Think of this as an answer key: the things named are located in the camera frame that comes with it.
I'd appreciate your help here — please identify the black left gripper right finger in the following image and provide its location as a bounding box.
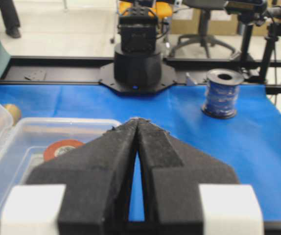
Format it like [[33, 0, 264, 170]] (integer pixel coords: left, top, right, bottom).
[[136, 118, 265, 235]]

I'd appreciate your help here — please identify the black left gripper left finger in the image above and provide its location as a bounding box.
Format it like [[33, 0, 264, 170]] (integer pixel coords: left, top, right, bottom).
[[0, 117, 139, 235]]

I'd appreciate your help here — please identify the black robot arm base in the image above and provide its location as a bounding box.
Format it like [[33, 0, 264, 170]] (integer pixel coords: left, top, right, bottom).
[[98, 0, 177, 94]]

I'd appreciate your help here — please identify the clear plastic tool box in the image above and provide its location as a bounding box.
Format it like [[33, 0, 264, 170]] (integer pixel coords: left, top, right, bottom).
[[0, 104, 120, 214]]

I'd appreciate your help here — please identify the cardboard box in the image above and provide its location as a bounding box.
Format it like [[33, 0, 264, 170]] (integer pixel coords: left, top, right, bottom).
[[171, 6, 238, 36]]

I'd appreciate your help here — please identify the red tape roll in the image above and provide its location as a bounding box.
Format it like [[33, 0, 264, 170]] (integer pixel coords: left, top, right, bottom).
[[43, 139, 84, 162]]

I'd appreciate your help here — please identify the blue table mat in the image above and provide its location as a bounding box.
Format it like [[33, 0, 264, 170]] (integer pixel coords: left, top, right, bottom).
[[0, 85, 281, 221]]

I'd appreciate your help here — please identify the wooden round object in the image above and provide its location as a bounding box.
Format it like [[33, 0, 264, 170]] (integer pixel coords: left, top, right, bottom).
[[3, 104, 22, 126]]

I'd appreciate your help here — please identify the black office chair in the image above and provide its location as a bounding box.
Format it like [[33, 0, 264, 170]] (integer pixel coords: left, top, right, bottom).
[[168, 0, 236, 59]]

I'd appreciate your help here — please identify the person leg and shoe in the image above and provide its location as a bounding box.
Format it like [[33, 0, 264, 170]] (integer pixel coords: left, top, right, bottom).
[[0, 0, 21, 39]]

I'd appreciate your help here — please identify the blue wire spool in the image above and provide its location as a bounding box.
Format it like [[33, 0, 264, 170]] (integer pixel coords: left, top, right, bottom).
[[202, 69, 244, 119]]

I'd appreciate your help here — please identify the black aluminium rail frame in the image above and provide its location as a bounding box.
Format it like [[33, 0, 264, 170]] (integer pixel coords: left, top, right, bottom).
[[0, 56, 281, 95]]

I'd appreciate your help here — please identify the black camera tripod stand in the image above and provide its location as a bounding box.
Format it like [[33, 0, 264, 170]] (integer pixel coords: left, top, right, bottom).
[[224, 0, 281, 83]]

